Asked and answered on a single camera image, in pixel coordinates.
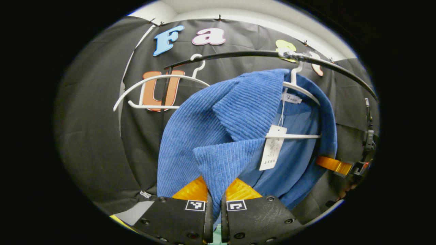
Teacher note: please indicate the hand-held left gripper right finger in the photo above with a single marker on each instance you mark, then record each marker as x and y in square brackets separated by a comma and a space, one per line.
[224, 221]

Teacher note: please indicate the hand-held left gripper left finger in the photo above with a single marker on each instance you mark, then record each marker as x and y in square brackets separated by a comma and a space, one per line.
[208, 221]

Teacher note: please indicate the white plastic hanger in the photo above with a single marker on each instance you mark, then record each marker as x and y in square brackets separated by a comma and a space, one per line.
[156, 77]
[299, 136]

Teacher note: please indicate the mint green laundry hamper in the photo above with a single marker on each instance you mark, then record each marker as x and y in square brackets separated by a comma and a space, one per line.
[217, 236]

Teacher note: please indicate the white paper hang tag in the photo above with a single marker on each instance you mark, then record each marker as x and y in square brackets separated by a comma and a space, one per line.
[271, 149]

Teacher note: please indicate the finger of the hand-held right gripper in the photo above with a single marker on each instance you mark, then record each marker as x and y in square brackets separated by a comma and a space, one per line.
[335, 165]

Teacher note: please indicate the black clothes rack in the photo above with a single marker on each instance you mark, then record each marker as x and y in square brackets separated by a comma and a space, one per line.
[238, 54]

